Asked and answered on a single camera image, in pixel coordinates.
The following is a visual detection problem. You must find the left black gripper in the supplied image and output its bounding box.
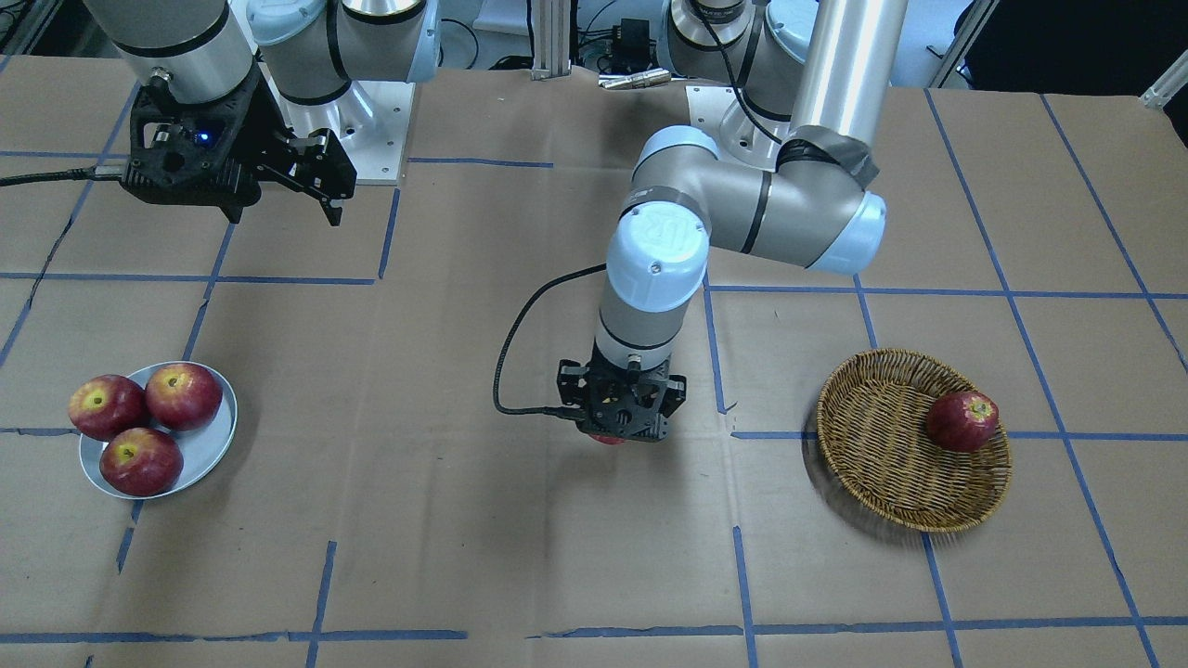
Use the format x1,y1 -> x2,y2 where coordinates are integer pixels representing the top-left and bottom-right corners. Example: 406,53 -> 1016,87
556,358 -> 687,443

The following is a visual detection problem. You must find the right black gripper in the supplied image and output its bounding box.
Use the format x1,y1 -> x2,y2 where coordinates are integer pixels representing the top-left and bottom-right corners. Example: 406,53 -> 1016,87
122,67 -> 358,225

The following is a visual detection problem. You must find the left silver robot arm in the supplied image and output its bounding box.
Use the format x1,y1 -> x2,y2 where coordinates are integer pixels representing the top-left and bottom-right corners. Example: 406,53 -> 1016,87
549,1 -> 906,443

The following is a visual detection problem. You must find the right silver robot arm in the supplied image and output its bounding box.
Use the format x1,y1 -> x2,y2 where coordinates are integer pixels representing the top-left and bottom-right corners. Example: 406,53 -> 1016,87
86,1 -> 440,225

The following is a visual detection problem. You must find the woven wicker basket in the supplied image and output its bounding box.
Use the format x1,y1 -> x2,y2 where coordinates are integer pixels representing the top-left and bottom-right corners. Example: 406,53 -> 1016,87
816,348 -> 1015,532

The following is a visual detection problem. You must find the red apple on plate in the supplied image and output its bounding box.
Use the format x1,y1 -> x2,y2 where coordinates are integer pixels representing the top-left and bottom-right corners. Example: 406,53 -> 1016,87
67,374 -> 151,443
145,361 -> 225,431
100,427 -> 184,497

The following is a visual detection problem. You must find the white plate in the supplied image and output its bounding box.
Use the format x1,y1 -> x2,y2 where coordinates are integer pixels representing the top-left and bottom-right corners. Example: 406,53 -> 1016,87
78,364 -> 239,500

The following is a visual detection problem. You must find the dark red apple in basket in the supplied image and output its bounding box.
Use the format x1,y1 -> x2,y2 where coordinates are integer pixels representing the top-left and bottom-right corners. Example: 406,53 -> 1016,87
924,391 -> 999,454

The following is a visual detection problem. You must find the black power adapter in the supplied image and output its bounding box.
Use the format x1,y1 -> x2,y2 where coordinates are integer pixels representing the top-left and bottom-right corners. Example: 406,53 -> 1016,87
615,18 -> 651,64

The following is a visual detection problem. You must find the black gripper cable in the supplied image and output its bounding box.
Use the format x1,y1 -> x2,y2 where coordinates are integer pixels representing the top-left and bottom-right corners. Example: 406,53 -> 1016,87
493,263 -> 609,418

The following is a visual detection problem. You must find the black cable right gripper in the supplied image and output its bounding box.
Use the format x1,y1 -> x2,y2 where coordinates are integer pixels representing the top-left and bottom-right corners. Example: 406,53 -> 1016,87
0,165 -> 126,188

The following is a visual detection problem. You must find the aluminium frame post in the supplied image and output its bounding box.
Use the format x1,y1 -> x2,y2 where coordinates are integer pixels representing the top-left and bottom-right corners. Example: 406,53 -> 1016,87
527,1 -> 575,82

